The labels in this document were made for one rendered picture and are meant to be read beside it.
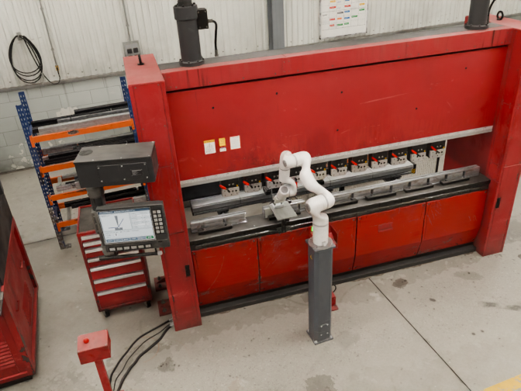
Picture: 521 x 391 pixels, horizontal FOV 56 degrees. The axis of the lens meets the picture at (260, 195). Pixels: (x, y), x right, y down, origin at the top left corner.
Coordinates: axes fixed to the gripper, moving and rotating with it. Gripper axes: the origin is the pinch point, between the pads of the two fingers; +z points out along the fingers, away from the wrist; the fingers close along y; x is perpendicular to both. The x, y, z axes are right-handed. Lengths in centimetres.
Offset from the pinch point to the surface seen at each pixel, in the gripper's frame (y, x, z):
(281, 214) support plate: 1.7, 13.6, -8.4
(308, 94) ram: -30, -62, -72
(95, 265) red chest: 165, 11, 41
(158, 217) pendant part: 105, 19, -77
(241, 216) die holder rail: 33.4, 2.8, 7.8
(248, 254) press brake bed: 32, 34, 26
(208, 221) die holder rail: 63, 2, 7
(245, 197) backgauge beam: 22.8, -18.9, 22.2
